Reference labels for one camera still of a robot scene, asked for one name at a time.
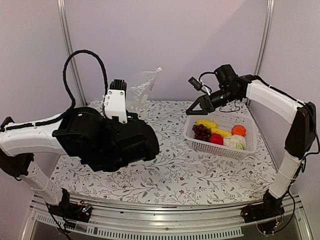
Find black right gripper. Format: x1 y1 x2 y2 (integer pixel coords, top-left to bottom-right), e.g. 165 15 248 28
185 86 240 116

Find yellow corn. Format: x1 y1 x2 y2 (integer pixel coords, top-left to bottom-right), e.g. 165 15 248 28
196 119 218 129
210 128 232 138

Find white plastic basket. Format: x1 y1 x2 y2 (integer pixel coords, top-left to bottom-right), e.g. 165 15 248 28
183 112 257 159

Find red bell pepper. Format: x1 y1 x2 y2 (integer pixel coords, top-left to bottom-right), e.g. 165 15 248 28
209 133 224 146

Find orange pumpkin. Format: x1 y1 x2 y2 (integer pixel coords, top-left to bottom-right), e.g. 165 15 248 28
231 125 247 137

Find clear zip top bag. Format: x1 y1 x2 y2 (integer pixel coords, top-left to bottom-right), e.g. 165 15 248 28
126 67 163 113

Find white green cauliflower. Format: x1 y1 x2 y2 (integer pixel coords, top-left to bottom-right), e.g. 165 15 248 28
223 134 247 150

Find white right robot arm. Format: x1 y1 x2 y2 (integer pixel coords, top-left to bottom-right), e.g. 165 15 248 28
186 64 319 200

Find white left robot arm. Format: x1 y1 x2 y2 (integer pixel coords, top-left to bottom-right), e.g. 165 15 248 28
0 106 160 217

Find dark red grape bunch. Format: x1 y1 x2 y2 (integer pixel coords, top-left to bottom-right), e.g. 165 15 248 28
192 124 212 142

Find floral tablecloth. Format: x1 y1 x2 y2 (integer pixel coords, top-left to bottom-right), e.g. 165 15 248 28
50 101 276 205

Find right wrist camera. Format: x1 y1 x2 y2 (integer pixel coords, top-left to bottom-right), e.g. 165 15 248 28
188 76 211 95

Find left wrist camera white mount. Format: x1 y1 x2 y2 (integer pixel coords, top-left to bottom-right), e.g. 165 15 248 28
102 79 128 124

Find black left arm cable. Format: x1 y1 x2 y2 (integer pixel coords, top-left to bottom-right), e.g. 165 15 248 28
62 49 109 113

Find aluminium front rail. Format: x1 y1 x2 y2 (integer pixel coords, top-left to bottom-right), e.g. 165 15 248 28
21 194 315 240

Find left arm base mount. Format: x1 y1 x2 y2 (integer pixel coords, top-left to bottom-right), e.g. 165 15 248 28
48 200 93 223

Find right aluminium frame post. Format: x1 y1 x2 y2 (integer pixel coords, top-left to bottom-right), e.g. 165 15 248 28
254 0 275 75

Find aluminium frame post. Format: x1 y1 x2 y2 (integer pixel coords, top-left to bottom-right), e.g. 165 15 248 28
254 0 275 75
56 0 87 106

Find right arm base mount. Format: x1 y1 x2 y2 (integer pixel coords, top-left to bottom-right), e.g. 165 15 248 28
240 199 285 223

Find left aluminium frame post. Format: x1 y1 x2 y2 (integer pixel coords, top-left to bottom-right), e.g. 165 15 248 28
56 0 87 106

